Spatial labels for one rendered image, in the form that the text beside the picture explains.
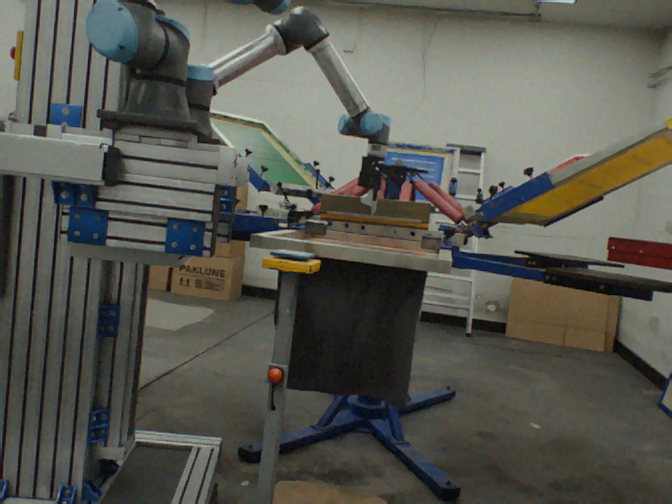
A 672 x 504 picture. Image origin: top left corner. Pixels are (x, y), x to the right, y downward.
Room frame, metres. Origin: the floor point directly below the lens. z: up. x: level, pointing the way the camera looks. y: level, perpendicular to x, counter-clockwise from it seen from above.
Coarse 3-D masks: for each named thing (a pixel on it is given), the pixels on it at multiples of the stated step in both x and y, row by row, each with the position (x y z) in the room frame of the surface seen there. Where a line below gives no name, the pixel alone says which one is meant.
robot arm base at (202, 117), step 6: (192, 108) 2.04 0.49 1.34; (198, 108) 2.05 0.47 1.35; (204, 108) 2.06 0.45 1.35; (210, 108) 2.10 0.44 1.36; (192, 114) 2.04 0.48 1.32; (198, 114) 2.05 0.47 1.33; (204, 114) 2.06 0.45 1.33; (192, 120) 2.03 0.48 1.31; (198, 120) 2.04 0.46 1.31; (204, 120) 2.06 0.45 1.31; (210, 120) 2.09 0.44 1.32; (204, 126) 2.06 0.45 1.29; (210, 126) 2.08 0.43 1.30; (210, 132) 2.07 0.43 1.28
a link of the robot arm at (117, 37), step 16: (112, 0) 1.41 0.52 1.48; (128, 0) 1.42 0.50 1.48; (144, 0) 1.44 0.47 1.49; (96, 16) 1.42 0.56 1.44; (112, 16) 1.40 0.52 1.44; (128, 16) 1.40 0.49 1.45; (144, 16) 1.44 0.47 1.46; (96, 32) 1.42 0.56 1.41; (112, 32) 1.41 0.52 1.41; (128, 32) 1.40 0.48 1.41; (144, 32) 1.44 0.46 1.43; (160, 32) 1.50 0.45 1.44; (96, 48) 1.43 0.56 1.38; (112, 48) 1.41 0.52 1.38; (128, 48) 1.42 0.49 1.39; (144, 48) 1.46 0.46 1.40; (160, 48) 1.50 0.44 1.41; (128, 64) 1.49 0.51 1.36; (144, 64) 1.50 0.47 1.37
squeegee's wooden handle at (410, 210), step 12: (324, 204) 2.47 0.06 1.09; (336, 204) 2.47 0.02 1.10; (348, 204) 2.46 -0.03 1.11; (360, 204) 2.45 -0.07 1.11; (384, 204) 2.44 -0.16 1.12; (396, 204) 2.43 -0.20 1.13; (408, 204) 2.42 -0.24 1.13; (420, 204) 2.42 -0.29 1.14; (396, 216) 2.43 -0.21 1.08; (408, 216) 2.42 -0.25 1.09; (420, 216) 2.41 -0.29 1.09
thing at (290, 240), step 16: (256, 240) 1.92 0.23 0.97; (272, 240) 1.91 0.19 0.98; (288, 240) 1.90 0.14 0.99; (304, 240) 1.92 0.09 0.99; (352, 240) 2.63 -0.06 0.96; (368, 240) 2.62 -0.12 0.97; (384, 240) 2.61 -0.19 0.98; (400, 240) 2.61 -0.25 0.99; (320, 256) 1.89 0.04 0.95; (336, 256) 1.88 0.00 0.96; (352, 256) 1.87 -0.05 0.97; (368, 256) 1.87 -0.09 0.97; (384, 256) 1.86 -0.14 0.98; (400, 256) 1.85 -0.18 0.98; (416, 256) 1.85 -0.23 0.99; (448, 256) 2.00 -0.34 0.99; (432, 272) 1.84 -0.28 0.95; (448, 272) 1.83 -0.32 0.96
